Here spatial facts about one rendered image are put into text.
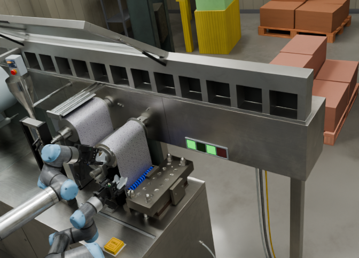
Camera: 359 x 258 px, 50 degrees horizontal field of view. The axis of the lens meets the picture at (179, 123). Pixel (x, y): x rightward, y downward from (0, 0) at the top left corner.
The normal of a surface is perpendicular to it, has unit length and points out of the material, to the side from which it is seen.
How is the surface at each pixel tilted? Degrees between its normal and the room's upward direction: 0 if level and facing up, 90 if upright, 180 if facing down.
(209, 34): 90
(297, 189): 90
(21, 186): 0
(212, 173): 0
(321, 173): 0
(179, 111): 90
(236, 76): 90
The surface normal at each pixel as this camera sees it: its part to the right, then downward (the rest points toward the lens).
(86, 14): 0.88, 0.13
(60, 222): -0.15, -0.84
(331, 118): -0.54, 0.51
